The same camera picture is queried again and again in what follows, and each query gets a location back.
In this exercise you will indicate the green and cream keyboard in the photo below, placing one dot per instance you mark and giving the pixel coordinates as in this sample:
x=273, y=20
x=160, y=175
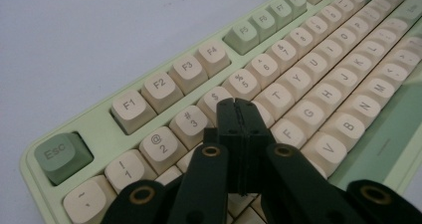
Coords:
x=99, y=131

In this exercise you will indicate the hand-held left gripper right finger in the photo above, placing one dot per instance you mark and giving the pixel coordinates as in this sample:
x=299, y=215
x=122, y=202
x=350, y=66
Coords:
x=255, y=134

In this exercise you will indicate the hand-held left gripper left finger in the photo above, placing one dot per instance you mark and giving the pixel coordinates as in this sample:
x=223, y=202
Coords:
x=232, y=134

